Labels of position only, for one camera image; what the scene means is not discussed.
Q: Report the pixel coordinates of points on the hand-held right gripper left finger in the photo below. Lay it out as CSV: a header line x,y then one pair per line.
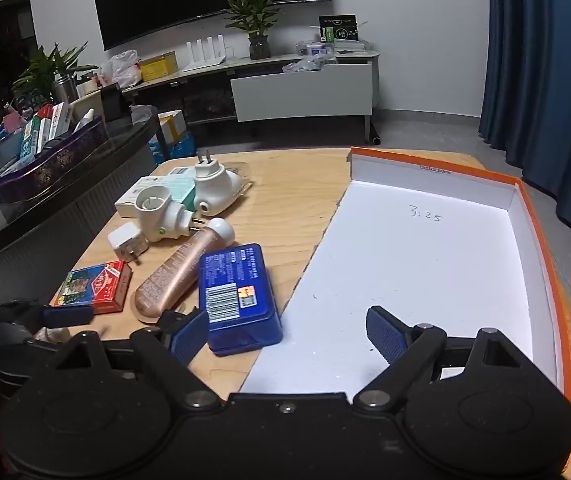
x,y
189,334

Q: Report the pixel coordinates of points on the white and yellow carton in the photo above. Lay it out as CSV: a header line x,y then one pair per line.
x,y
173,125

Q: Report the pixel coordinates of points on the large leafy potted plant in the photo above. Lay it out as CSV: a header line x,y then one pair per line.
x,y
45,72

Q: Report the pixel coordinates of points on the beige box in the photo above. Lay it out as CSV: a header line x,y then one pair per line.
x,y
85,105

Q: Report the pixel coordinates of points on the purple ornate tray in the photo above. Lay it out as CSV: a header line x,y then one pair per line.
x,y
55,165

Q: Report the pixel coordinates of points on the black glass table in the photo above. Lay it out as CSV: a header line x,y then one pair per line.
x,y
65,210

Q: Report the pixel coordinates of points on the small white and blue box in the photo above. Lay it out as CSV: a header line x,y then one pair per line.
x,y
318,49

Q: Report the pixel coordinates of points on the white plastic bag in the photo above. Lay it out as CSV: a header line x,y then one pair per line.
x,y
123,70

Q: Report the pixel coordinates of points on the blue rectangular tin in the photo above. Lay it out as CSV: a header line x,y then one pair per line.
x,y
238,295

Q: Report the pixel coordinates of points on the rose gold cosmetic tube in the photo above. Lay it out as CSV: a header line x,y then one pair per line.
x,y
180,270

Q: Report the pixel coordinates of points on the blue curtain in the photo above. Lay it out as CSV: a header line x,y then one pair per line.
x,y
550,85

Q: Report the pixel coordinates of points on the clear plastic bag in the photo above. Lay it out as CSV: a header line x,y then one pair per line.
x,y
308,65

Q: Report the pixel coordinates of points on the white plug adapter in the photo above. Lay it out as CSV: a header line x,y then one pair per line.
x,y
160,212
213,187

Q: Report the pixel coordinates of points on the red playing card box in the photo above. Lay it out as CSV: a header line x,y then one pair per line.
x,y
95,287

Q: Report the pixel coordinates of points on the pile of small medicine boxes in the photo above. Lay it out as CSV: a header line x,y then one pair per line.
x,y
40,130

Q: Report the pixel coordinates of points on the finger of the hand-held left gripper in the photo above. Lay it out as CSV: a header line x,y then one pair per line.
x,y
68,316

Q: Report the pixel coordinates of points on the green and black box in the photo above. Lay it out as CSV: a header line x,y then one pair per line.
x,y
338,29

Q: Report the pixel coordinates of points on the white square charger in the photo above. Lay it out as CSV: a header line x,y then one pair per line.
x,y
124,242

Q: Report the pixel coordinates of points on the blue plastic package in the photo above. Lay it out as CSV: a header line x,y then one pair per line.
x,y
175,152

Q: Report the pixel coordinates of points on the yellow box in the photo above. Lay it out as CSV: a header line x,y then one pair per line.
x,y
159,66

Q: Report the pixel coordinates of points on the potted plant in glass vase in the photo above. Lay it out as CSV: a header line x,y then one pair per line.
x,y
258,20

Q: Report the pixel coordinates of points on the white router with antennas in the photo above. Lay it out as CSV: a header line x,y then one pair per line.
x,y
205,52

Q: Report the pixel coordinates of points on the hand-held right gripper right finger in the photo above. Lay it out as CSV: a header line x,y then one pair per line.
x,y
384,332

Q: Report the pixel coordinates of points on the long low television stand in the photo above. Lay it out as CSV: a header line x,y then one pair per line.
x,y
205,95

